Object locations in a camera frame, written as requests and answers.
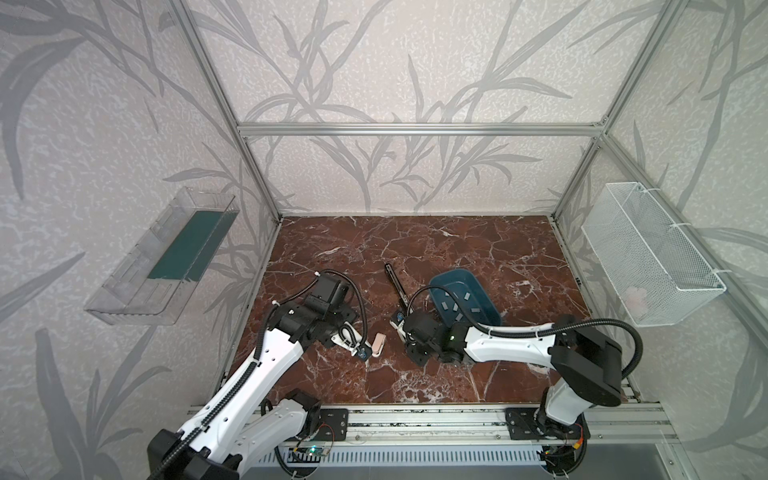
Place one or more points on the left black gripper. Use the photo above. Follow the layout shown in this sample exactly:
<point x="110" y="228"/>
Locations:
<point x="346" y="330"/>

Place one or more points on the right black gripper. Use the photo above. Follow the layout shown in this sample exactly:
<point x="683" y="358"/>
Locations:
<point x="411" y="324"/>

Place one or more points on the black stapler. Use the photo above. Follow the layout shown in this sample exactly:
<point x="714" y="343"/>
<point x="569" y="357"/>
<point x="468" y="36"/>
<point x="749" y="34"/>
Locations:
<point x="396" y="283"/>

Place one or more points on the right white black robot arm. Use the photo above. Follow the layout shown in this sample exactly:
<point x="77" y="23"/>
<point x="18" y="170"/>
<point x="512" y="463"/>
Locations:
<point x="592" y="357"/>

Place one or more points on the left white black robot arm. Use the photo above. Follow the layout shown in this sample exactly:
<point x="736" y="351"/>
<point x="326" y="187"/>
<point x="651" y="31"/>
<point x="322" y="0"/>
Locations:
<point x="170" y="454"/>

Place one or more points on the teal plastic tray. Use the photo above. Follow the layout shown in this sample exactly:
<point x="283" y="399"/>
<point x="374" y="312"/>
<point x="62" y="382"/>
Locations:
<point x="460" y="289"/>

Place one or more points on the small green circuit board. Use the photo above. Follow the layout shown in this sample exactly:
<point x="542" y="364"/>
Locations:
<point x="312" y="453"/>

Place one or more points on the green pad in bin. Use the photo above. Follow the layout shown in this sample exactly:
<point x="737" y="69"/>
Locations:
<point x="191" y="251"/>

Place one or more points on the pink object in basket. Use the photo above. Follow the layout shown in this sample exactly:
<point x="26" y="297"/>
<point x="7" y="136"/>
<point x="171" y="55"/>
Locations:
<point x="636" y="301"/>

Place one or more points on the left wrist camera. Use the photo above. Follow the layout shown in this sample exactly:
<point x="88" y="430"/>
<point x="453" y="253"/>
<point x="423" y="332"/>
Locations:
<point x="352" y="341"/>

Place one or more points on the aluminium front rail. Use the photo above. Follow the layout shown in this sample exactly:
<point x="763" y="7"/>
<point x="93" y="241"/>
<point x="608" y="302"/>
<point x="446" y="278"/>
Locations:
<point x="416" y="424"/>

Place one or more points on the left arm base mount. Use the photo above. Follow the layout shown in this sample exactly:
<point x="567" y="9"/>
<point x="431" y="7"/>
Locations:
<point x="325" y="425"/>

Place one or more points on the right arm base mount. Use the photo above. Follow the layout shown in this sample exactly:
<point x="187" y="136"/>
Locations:
<point x="528" y="423"/>

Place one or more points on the slotted grey cable duct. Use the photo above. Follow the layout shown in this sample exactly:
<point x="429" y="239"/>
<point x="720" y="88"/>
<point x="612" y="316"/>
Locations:
<point x="409" y="456"/>

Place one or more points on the clear plastic wall bin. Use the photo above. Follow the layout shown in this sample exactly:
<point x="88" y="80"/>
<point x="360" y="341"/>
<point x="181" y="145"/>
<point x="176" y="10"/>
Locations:
<point x="128" y="296"/>

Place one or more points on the white wire mesh basket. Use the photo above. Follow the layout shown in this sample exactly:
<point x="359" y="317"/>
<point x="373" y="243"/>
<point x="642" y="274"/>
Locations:
<point x="639" y="244"/>

